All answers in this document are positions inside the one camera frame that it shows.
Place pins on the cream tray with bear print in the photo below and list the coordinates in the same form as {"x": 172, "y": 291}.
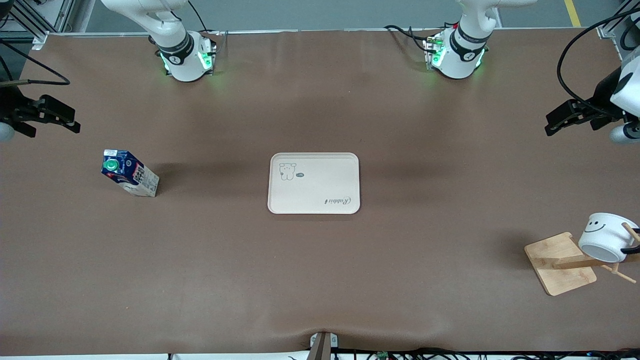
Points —
{"x": 320, "y": 185}

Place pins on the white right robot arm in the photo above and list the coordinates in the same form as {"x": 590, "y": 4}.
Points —
{"x": 182, "y": 65}

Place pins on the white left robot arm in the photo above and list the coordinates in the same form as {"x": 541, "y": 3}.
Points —
{"x": 462, "y": 60}

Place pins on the small green circuit board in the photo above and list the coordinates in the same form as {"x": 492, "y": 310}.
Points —
{"x": 383, "y": 355}

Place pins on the aluminium frame profile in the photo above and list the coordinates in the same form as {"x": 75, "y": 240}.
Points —
{"x": 607, "y": 31}
{"x": 30, "y": 20}

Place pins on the blue milk carton green cap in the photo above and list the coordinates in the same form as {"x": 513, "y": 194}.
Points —
{"x": 135, "y": 177}

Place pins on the wooden mug rack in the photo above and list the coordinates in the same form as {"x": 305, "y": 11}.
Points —
{"x": 555, "y": 270}

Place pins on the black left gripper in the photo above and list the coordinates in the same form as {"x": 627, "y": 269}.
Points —
{"x": 603, "y": 96}

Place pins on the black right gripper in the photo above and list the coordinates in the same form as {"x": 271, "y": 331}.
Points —
{"x": 11, "y": 108}

